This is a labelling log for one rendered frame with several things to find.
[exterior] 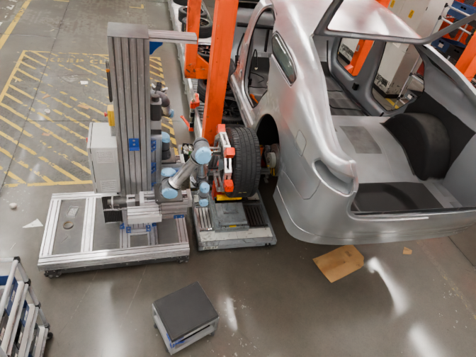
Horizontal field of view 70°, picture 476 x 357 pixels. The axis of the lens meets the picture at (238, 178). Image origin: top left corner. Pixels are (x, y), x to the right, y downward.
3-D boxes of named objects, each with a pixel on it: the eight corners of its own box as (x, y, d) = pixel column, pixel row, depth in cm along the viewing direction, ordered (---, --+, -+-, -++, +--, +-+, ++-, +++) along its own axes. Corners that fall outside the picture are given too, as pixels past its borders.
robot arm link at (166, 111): (170, 90, 278) (174, 109, 327) (156, 88, 277) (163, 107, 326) (168, 104, 277) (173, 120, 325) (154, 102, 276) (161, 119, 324)
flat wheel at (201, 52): (230, 64, 638) (231, 51, 623) (206, 72, 595) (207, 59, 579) (204, 51, 663) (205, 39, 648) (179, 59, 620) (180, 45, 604)
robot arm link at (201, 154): (171, 189, 277) (212, 144, 254) (172, 202, 266) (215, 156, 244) (158, 184, 270) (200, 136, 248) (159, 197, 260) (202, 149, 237)
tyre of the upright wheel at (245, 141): (243, 197, 357) (263, 195, 294) (220, 199, 351) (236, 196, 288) (239, 135, 363) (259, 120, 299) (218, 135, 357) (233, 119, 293)
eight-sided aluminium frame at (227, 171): (226, 203, 320) (234, 158, 284) (219, 204, 318) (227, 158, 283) (216, 166, 359) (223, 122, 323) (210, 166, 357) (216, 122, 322)
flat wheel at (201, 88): (231, 86, 569) (234, 73, 553) (244, 108, 523) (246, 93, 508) (192, 86, 547) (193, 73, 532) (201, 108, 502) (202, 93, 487)
